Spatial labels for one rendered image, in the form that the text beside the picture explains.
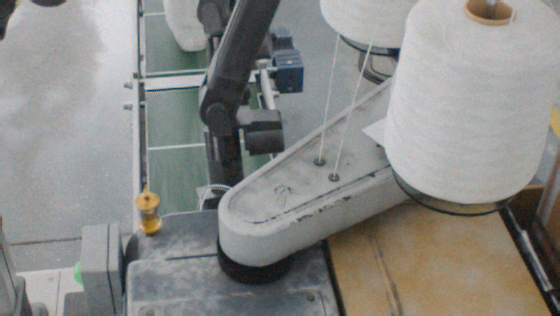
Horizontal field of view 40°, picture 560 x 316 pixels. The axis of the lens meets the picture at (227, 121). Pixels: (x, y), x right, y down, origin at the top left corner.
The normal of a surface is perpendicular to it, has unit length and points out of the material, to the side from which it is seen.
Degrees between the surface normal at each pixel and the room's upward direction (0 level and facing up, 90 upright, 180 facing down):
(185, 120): 0
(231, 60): 75
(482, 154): 81
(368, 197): 90
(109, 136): 0
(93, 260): 0
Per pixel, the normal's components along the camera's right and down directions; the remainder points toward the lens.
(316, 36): -0.02, -0.77
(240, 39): -0.03, 0.51
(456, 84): -0.57, 0.42
